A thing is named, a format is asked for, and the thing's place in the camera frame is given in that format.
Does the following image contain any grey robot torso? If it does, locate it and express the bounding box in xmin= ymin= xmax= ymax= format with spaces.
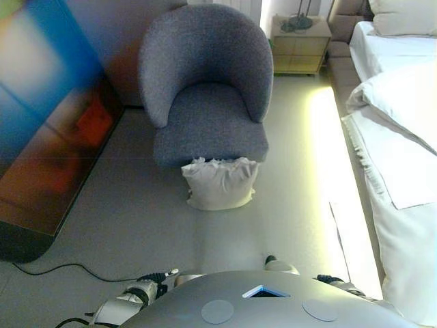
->
xmin=117 ymin=269 xmax=421 ymax=328

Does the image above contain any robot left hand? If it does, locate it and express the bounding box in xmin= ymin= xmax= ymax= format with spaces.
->
xmin=136 ymin=269 xmax=180 ymax=297

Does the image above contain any black lamp base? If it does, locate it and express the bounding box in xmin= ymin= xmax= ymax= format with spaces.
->
xmin=279 ymin=0 xmax=314 ymax=34

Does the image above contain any white radiator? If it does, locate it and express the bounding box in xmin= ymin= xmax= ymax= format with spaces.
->
xmin=232 ymin=0 xmax=263 ymax=14

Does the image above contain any white fringed cushion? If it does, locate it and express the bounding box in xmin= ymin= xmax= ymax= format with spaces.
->
xmin=180 ymin=156 xmax=261 ymax=211

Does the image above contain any white bed pillow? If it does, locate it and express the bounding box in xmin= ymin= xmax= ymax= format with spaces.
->
xmin=367 ymin=0 xmax=437 ymax=37

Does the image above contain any black floor cable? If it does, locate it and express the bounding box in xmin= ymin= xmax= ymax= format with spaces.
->
xmin=12 ymin=260 xmax=139 ymax=283

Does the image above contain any grey fabric armchair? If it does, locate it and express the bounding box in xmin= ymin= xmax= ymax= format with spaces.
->
xmin=138 ymin=5 xmax=274 ymax=168

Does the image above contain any white duvet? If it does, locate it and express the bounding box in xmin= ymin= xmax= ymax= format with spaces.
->
xmin=346 ymin=61 xmax=437 ymax=155

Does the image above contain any glossy dark tv cabinet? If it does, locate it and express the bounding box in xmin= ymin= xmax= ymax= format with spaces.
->
xmin=0 ymin=0 xmax=126 ymax=264

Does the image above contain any silver robot left leg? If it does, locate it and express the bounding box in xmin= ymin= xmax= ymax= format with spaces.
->
xmin=173 ymin=272 xmax=206 ymax=288

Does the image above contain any light wooden nightstand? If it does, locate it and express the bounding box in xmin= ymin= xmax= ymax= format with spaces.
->
xmin=271 ymin=15 xmax=333 ymax=77

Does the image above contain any white bed mattress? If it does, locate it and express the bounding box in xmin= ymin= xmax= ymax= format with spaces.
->
xmin=341 ymin=20 xmax=437 ymax=328

